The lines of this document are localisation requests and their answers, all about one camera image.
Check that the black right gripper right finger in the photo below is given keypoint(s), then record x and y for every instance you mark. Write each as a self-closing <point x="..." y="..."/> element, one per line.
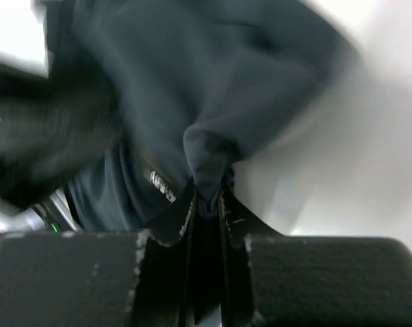
<point x="275" y="280"/>

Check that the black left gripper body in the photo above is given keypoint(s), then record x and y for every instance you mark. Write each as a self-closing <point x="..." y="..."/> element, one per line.
<point x="51" y="128"/>

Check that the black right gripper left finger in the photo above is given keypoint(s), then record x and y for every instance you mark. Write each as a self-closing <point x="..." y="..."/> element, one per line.
<point x="136" y="278"/>

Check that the dark navy shorts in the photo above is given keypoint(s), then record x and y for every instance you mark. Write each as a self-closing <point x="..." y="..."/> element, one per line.
<point x="201" y="85"/>

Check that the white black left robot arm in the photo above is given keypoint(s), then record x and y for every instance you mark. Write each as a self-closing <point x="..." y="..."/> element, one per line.
<point x="46" y="213"/>

